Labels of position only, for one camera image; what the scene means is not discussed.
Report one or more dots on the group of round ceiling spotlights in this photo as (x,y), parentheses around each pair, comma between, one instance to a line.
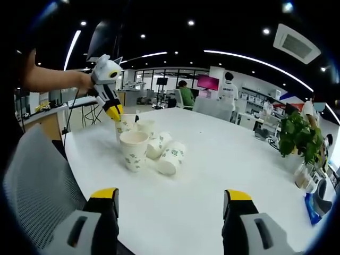
(190,23)

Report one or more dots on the wood panel workbench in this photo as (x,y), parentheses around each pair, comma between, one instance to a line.
(50,123)

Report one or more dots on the small bright monitor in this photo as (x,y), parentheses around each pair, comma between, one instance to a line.
(203,94)

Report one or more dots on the white ceiling air vent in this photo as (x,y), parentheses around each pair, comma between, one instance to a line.
(296,43)

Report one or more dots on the black monitor on stand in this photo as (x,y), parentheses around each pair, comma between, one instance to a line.
(162,81)

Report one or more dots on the white table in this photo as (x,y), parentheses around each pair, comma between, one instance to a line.
(212,164)

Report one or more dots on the clear glass jar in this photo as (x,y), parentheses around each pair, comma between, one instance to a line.
(303,177)

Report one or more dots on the white lab equipment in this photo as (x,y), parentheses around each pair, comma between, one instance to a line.
(134,85)

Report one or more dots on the pale grey office chair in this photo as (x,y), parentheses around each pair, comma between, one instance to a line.
(212,108)

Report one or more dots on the blue packet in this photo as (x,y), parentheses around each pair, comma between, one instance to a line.
(312,211)

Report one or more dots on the white storage shelf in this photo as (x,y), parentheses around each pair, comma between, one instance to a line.
(255,98)

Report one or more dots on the pink monitor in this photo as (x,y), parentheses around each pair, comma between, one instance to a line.
(208,81)

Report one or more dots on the grey mesh office chair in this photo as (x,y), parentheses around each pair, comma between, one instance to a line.
(40,180)

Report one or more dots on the printed white paper cup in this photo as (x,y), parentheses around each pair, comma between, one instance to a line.
(134,156)
(159,144)
(146,127)
(123,127)
(172,156)

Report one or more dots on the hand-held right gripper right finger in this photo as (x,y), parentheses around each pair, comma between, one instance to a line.
(249,231)

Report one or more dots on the green potted plant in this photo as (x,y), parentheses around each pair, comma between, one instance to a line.
(300,138)

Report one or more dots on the yellow object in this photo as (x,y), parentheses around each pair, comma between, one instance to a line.
(42,106)

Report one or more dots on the grey round object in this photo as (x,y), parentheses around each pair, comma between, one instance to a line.
(261,134)

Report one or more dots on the wooden counter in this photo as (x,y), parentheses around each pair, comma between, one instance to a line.
(127,97)

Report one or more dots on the white office chair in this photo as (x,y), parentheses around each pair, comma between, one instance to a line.
(178,99)

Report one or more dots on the white ceiling light strip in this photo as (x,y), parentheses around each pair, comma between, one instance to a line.
(255,63)
(144,57)
(73,47)

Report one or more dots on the person's left hand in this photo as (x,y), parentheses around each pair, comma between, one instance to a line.
(85,81)

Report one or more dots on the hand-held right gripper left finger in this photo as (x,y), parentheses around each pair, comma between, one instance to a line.
(90,228)

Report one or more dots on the dark grey curved object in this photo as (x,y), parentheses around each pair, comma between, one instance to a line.
(322,196)

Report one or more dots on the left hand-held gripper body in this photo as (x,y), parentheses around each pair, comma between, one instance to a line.
(103,71)

